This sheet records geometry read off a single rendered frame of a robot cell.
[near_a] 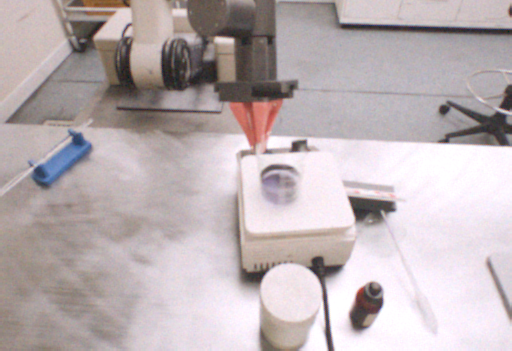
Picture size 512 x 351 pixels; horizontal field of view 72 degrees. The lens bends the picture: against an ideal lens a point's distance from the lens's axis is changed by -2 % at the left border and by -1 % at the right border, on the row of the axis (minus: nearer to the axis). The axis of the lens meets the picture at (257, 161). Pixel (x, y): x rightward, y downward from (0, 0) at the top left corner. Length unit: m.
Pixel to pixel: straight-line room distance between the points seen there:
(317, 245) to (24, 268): 0.36
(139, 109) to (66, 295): 1.00
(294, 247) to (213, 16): 0.27
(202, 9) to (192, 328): 0.35
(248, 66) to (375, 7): 2.45
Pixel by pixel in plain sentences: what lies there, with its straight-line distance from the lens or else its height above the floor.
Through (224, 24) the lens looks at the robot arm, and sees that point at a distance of 0.41.
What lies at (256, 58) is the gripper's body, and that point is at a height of 0.93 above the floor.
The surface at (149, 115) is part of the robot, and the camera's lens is 1.37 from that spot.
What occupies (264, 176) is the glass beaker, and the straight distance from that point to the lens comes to 0.37.
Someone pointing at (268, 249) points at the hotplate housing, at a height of 0.81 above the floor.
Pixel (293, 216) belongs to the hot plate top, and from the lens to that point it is 0.39.
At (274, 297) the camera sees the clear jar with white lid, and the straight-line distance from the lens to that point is 0.35.
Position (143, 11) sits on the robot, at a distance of 1.19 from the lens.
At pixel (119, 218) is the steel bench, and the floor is 0.75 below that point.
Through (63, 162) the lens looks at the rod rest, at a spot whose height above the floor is 0.76.
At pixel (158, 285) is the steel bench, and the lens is 0.46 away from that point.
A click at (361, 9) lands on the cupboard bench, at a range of 2.86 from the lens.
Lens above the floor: 1.15
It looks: 44 degrees down
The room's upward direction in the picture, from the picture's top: straight up
